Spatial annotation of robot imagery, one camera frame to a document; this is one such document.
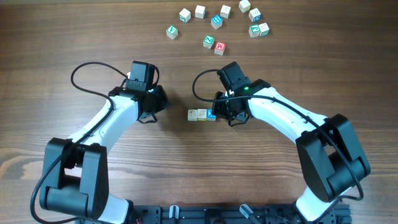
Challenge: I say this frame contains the blue letter X block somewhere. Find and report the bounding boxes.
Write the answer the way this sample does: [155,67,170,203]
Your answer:
[206,109,216,121]

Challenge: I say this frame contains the plain block with yellow side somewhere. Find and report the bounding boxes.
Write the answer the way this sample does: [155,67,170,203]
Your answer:
[197,109,207,121]

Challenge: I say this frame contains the plain block with red drawing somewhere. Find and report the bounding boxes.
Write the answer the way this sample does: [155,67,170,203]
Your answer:
[187,110,198,121]

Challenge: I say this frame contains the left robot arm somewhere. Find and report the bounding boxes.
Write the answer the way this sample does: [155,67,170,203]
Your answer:
[29,61,169,223]

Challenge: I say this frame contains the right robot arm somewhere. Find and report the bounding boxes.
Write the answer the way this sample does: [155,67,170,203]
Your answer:
[213,62,371,223]

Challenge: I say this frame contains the red letter M block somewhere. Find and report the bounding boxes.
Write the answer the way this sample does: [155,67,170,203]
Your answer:
[214,41,226,55]

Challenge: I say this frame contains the green letter V block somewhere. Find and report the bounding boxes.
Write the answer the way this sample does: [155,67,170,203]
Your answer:
[166,25,178,39]

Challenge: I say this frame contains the green letter Z block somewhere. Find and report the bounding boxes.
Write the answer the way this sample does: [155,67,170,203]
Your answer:
[203,35,215,49]

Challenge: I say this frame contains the green letter J block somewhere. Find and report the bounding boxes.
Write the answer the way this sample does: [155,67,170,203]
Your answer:
[249,24,261,38]

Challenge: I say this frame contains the block with green drawing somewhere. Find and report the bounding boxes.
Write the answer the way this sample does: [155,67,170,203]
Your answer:
[259,22,270,37]

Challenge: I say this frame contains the blue letter H block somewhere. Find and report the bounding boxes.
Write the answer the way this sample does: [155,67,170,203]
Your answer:
[211,15,223,29]

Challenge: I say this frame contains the block with blue side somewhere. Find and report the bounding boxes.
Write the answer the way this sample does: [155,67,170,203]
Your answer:
[249,8,262,22]

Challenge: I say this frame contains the plain block with green side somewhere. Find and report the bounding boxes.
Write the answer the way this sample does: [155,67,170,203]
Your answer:
[220,5,231,19]

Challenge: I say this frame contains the plain wooden block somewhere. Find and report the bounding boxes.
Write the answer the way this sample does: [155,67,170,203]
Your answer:
[195,5,206,19]

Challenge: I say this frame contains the left black cable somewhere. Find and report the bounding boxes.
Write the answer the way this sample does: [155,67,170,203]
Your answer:
[29,61,129,224]

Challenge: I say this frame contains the black cable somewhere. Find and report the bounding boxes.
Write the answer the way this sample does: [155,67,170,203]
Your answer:
[29,61,129,224]
[192,68,364,223]

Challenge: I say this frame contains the right black cable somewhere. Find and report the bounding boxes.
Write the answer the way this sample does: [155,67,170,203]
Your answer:
[192,68,364,223]

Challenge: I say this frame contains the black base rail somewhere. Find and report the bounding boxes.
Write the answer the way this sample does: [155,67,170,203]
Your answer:
[74,203,352,224]

